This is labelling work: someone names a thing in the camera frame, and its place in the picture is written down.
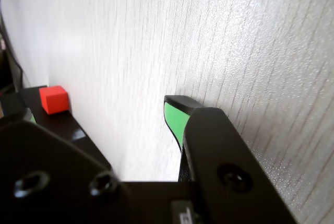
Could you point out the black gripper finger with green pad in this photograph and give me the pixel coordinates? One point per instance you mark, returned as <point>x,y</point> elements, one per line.
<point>39,161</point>
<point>221,143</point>

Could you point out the black box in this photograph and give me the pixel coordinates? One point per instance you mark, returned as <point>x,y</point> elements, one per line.
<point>62,130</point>

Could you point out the red cube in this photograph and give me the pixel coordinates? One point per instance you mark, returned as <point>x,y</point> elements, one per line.
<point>54,100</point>

